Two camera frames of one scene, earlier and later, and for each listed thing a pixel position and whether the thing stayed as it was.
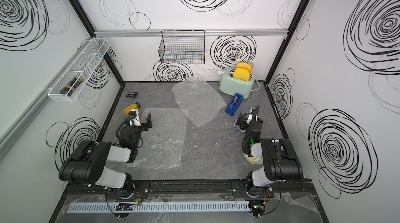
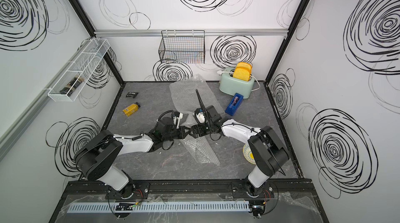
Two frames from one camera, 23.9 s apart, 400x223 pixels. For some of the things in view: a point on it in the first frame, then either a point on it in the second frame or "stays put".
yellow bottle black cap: (134, 106) stays put
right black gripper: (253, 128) -> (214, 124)
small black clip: (132, 94) stays put
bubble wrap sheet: (162, 146) -> (200, 148)
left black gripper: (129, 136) -> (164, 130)
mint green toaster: (230, 85) stays put
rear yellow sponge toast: (245, 64) stays put
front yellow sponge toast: (242, 73) stays put
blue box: (235, 104) stays put
